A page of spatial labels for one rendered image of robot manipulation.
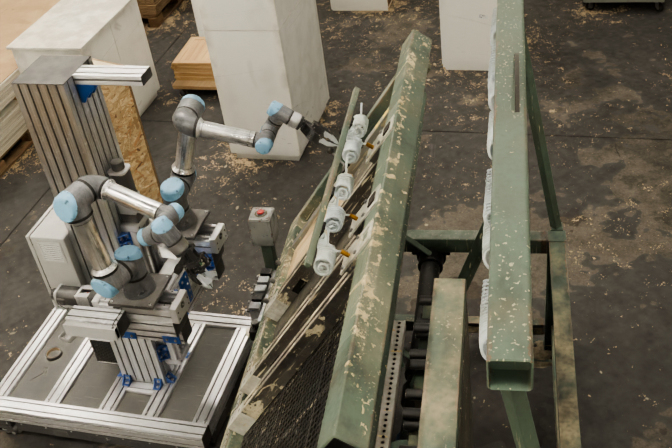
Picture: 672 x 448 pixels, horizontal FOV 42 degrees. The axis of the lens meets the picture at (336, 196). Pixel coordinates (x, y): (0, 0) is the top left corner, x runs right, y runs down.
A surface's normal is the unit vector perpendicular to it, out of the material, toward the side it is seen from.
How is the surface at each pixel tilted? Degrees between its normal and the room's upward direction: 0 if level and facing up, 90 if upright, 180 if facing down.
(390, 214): 35
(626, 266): 0
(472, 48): 90
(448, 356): 0
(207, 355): 0
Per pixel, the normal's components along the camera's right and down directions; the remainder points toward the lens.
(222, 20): -0.25, 0.59
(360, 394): 0.47, -0.65
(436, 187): -0.12, -0.80
